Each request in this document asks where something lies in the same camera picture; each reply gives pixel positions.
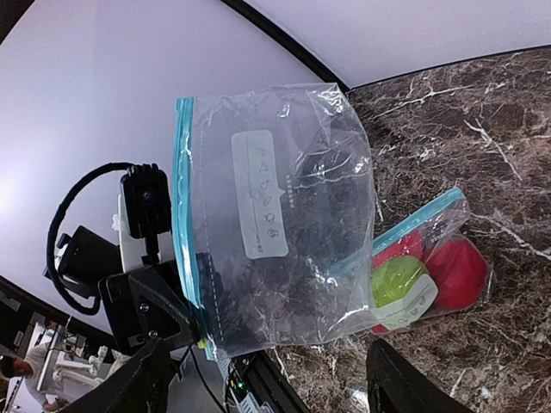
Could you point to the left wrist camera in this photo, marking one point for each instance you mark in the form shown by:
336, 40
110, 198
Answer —
143, 220

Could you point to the red tomato with stem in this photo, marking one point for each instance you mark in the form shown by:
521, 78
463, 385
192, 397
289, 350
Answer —
409, 245

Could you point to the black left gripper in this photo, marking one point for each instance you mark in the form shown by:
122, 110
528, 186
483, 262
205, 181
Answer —
146, 304

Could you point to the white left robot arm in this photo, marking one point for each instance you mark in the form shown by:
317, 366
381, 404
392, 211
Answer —
77, 263

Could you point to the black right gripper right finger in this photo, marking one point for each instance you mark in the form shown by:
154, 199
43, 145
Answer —
395, 385

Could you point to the black front table rail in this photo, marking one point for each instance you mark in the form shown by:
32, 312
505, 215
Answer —
254, 384

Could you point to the clear zip bag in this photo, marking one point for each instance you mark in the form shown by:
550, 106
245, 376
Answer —
437, 222
273, 215

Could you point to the green pear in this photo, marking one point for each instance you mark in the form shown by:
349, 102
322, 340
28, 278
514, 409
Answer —
393, 279

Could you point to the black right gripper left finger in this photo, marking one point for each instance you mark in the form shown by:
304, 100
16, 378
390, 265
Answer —
141, 385

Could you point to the black left frame post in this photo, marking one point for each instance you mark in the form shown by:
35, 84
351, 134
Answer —
286, 41

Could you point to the red wrinkled fruit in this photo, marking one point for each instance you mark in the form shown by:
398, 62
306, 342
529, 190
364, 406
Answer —
459, 271

